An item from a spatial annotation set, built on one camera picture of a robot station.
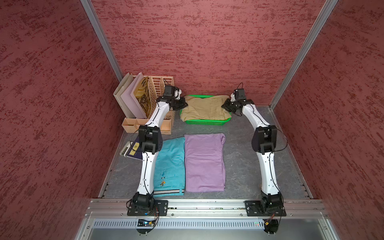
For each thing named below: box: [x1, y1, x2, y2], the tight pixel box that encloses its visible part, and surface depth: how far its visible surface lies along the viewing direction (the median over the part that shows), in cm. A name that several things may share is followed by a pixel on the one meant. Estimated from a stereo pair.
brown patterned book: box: [133, 76, 151, 118], surface depth 102 cm
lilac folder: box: [120, 72, 147, 119], surface depth 94 cm
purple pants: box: [184, 133, 226, 193], surface depth 90 cm
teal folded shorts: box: [153, 137, 186, 198], surface depth 87 cm
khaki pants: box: [180, 95, 232, 122], surface depth 105 cm
